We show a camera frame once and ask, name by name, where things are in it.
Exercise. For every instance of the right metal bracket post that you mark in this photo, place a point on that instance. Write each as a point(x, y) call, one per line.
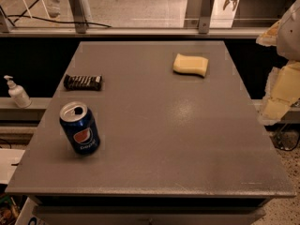
point(205, 16)

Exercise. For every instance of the metal bracket post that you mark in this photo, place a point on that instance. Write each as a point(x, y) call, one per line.
point(78, 16)
point(205, 16)

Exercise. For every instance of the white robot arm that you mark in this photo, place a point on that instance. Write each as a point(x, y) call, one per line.
point(288, 38)

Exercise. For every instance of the left metal bracket post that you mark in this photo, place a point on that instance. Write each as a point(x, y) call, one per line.
point(78, 16)

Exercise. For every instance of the white pump bottle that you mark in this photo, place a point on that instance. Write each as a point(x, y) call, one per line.
point(17, 93)

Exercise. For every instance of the yellow sponge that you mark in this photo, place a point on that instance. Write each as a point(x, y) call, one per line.
point(190, 64)

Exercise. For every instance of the blue pepsi can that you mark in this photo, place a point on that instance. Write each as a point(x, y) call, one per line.
point(79, 125)

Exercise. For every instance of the black rxbar chocolate bar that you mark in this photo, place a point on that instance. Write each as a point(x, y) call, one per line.
point(83, 82)

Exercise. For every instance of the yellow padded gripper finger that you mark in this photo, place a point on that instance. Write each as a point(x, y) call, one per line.
point(282, 90)
point(269, 37)

